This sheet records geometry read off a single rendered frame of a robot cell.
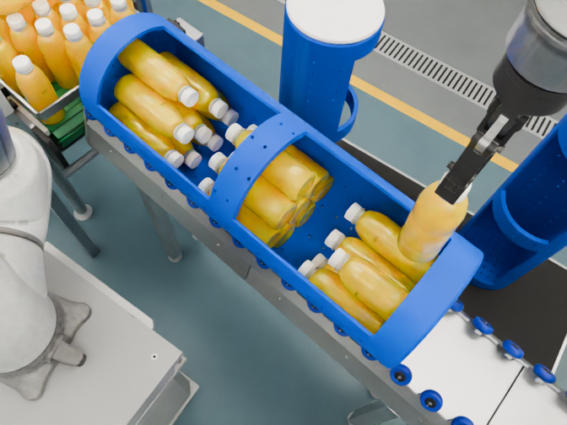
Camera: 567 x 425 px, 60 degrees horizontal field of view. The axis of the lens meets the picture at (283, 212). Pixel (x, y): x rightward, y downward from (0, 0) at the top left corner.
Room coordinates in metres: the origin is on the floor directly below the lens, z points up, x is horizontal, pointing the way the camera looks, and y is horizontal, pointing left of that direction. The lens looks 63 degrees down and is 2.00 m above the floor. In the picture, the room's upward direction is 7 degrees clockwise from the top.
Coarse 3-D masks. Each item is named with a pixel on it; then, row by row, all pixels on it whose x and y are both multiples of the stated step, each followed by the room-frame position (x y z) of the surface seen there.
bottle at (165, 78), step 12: (132, 48) 0.76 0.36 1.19; (144, 48) 0.76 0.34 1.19; (120, 60) 0.75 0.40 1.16; (132, 60) 0.73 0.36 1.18; (144, 60) 0.73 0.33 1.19; (156, 60) 0.73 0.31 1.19; (132, 72) 0.72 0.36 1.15; (144, 72) 0.71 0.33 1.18; (156, 72) 0.70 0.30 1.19; (168, 72) 0.70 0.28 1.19; (180, 72) 0.71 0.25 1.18; (156, 84) 0.68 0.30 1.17; (168, 84) 0.68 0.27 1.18; (180, 84) 0.68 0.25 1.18; (168, 96) 0.67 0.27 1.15; (180, 96) 0.66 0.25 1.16
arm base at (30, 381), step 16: (64, 304) 0.21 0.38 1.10; (80, 304) 0.21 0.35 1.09; (64, 320) 0.18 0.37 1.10; (80, 320) 0.19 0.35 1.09; (64, 336) 0.15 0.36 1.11; (48, 352) 0.12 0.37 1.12; (64, 352) 0.12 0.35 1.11; (80, 352) 0.13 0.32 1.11; (32, 368) 0.09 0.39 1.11; (48, 368) 0.10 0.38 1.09; (16, 384) 0.07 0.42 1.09; (32, 384) 0.07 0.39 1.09; (32, 400) 0.05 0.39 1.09
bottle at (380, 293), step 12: (348, 264) 0.34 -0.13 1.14; (360, 264) 0.34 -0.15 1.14; (372, 264) 0.34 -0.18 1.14; (348, 276) 0.31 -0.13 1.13; (360, 276) 0.31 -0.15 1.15; (372, 276) 0.32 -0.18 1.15; (384, 276) 0.32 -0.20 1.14; (348, 288) 0.30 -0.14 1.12; (360, 288) 0.29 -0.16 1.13; (372, 288) 0.29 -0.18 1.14; (384, 288) 0.29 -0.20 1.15; (396, 288) 0.30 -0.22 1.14; (360, 300) 0.28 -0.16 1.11; (372, 300) 0.27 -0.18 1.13; (384, 300) 0.27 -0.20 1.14; (396, 300) 0.27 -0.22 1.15; (384, 312) 0.26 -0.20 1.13
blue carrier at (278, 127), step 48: (96, 48) 0.72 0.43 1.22; (192, 48) 0.76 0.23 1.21; (96, 96) 0.64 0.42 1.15; (240, 96) 0.76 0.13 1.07; (144, 144) 0.55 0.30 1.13; (192, 144) 0.68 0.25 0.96; (240, 144) 0.52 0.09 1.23; (288, 144) 0.53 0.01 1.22; (336, 144) 0.58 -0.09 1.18; (192, 192) 0.46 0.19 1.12; (240, 192) 0.43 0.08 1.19; (336, 192) 0.56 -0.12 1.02; (384, 192) 0.46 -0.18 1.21; (240, 240) 0.38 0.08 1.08; (288, 240) 0.45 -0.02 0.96; (432, 288) 0.27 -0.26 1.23; (384, 336) 0.20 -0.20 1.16
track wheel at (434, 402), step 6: (426, 390) 0.15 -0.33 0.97; (432, 390) 0.15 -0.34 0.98; (420, 396) 0.14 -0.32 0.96; (426, 396) 0.14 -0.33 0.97; (432, 396) 0.14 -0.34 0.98; (438, 396) 0.14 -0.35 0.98; (420, 402) 0.13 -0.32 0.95; (426, 402) 0.13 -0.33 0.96; (432, 402) 0.13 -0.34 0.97; (438, 402) 0.13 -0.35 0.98; (426, 408) 0.12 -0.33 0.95; (432, 408) 0.12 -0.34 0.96; (438, 408) 0.12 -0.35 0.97
